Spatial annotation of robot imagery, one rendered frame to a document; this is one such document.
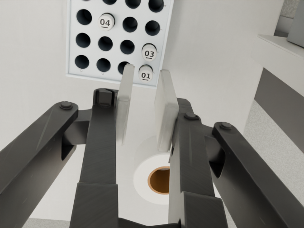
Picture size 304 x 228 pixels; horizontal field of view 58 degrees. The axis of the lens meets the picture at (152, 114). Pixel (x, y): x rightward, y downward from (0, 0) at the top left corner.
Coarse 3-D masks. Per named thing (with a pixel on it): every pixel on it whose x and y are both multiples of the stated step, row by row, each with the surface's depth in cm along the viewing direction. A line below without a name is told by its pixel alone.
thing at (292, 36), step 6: (300, 0) 18; (300, 6) 18; (300, 12) 18; (294, 18) 19; (300, 18) 18; (294, 24) 18; (300, 24) 18; (294, 30) 18; (300, 30) 18; (288, 36) 19; (294, 36) 18; (300, 36) 18; (294, 42) 18; (300, 42) 18
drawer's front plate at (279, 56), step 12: (264, 36) 20; (276, 36) 21; (252, 48) 21; (264, 48) 19; (276, 48) 17; (288, 48) 16; (300, 48) 17; (264, 60) 19; (276, 60) 17; (288, 60) 16; (300, 60) 15; (276, 72) 17; (288, 72) 16; (300, 72) 14; (288, 84) 16; (300, 84) 14
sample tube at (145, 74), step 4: (140, 68) 25; (144, 68) 23; (148, 68) 24; (140, 72) 23; (144, 72) 23; (148, 72) 23; (152, 72) 24; (140, 76) 23; (144, 76) 23; (148, 76) 23; (152, 76) 24; (140, 80) 24; (144, 80) 24; (148, 80) 24
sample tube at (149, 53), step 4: (148, 44) 23; (152, 44) 24; (144, 48) 22; (148, 48) 22; (152, 48) 22; (144, 52) 22; (148, 52) 22; (152, 52) 23; (156, 52) 23; (144, 56) 23; (148, 56) 23; (152, 56) 23; (156, 56) 23; (148, 60) 23; (152, 60) 23
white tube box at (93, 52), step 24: (72, 0) 22; (96, 0) 22; (120, 0) 22; (144, 0) 22; (168, 0) 22; (72, 24) 23; (96, 24) 23; (120, 24) 23; (144, 24) 23; (168, 24) 23; (72, 48) 24; (96, 48) 24; (120, 48) 24; (72, 72) 25; (96, 72) 25; (120, 72) 25
